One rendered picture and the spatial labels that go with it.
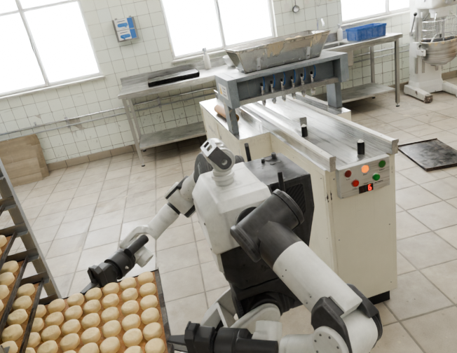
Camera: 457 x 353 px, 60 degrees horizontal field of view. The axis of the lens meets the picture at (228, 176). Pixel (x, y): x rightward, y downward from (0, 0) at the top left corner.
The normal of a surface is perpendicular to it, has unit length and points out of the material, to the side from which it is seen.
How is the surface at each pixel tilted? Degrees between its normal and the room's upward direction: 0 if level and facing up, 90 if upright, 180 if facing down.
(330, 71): 90
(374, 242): 90
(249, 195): 41
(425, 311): 0
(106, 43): 90
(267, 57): 115
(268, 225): 34
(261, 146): 90
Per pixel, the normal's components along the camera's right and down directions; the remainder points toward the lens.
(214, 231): -0.50, 0.36
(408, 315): -0.18, -0.90
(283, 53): 0.29, 0.69
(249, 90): 0.25, 0.34
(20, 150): 0.11, 0.04
